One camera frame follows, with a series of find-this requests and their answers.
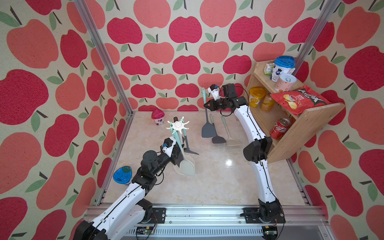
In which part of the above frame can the grey utensil mint handle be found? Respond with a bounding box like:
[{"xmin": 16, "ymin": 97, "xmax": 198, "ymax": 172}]
[
  {"xmin": 210, "ymin": 114, "xmax": 227, "ymax": 144},
  {"xmin": 182, "ymin": 128, "xmax": 199, "ymax": 155},
  {"xmin": 201, "ymin": 87, "xmax": 217, "ymax": 139}
]

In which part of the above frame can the white utensil rack stand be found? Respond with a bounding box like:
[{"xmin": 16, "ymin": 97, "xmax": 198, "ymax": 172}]
[{"xmin": 168, "ymin": 117, "xmax": 189, "ymax": 161}]

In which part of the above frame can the beige spatula mint handle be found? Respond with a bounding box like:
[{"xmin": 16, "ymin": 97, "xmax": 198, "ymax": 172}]
[{"xmin": 221, "ymin": 115, "xmax": 242, "ymax": 147}]

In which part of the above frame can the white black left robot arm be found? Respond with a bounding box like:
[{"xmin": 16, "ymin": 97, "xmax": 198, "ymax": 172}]
[{"xmin": 73, "ymin": 145, "xmax": 184, "ymax": 240}]

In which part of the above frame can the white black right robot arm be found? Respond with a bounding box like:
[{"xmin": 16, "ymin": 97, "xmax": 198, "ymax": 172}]
[{"xmin": 204, "ymin": 84, "xmax": 286, "ymax": 225}]

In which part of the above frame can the yellow mango cup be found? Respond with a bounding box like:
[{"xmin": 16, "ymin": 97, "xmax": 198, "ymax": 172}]
[{"xmin": 249, "ymin": 87, "xmax": 266, "ymax": 108}]

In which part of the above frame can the pink lid yogurt cup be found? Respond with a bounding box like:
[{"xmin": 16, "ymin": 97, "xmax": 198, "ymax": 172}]
[{"xmin": 151, "ymin": 109, "xmax": 165, "ymax": 126}]

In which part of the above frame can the orange schweppes can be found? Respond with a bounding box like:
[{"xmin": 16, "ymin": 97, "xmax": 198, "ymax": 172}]
[{"xmin": 261, "ymin": 94, "xmax": 276, "ymax": 113}]

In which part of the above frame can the small green white carton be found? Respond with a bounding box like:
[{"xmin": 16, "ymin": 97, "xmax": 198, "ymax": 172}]
[{"xmin": 264, "ymin": 62, "xmax": 275, "ymax": 75}]

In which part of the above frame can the blue plastic bowl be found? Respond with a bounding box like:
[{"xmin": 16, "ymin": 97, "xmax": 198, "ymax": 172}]
[{"xmin": 113, "ymin": 166, "xmax": 132, "ymax": 185}]

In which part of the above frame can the red cola can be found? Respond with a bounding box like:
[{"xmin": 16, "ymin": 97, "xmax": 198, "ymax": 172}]
[{"xmin": 270, "ymin": 118, "xmax": 291, "ymax": 140}]

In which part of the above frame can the pink tin can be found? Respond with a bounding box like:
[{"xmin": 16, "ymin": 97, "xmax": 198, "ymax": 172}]
[{"xmin": 275, "ymin": 73, "xmax": 298, "ymax": 93}]

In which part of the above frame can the wooden shelf unit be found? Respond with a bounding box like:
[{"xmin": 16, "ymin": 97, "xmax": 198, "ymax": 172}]
[{"xmin": 236, "ymin": 59, "xmax": 346, "ymax": 164}]

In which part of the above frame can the blue lid yogurt tub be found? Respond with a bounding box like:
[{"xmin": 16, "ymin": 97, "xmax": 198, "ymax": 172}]
[{"xmin": 270, "ymin": 56, "xmax": 296, "ymax": 82}]

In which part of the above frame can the red chips bag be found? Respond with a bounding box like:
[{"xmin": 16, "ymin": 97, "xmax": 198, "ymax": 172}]
[{"xmin": 271, "ymin": 85, "xmax": 331, "ymax": 116}]

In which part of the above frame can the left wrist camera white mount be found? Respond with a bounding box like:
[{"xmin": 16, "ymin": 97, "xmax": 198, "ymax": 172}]
[{"xmin": 161, "ymin": 137, "xmax": 176, "ymax": 158}]

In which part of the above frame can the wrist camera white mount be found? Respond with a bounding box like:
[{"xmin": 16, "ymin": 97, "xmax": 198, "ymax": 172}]
[
  {"xmin": 208, "ymin": 85, "xmax": 221, "ymax": 100},
  {"xmin": 161, "ymin": 137, "xmax": 176, "ymax": 158}
]

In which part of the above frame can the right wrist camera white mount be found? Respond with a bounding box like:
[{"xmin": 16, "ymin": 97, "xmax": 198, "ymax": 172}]
[{"xmin": 208, "ymin": 85, "xmax": 221, "ymax": 100}]

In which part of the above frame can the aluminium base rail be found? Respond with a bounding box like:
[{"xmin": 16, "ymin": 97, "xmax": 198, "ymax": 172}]
[{"xmin": 85, "ymin": 204, "xmax": 335, "ymax": 240}]

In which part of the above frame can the aluminium corner post right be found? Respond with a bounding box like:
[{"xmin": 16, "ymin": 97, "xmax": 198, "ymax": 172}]
[{"xmin": 293, "ymin": 0, "xmax": 342, "ymax": 76}]

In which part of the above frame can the aluminium corner post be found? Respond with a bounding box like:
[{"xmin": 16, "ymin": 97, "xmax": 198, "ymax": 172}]
[
  {"xmin": 74, "ymin": 0, "xmax": 134, "ymax": 118},
  {"xmin": 293, "ymin": 0, "xmax": 342, "ymax": 76}
]

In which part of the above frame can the aluminium corner post left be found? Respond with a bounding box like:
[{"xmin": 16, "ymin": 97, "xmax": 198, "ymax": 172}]
[{"xmin": 74, "ymin": 0, "xmax": 134, "ymax": 118}]

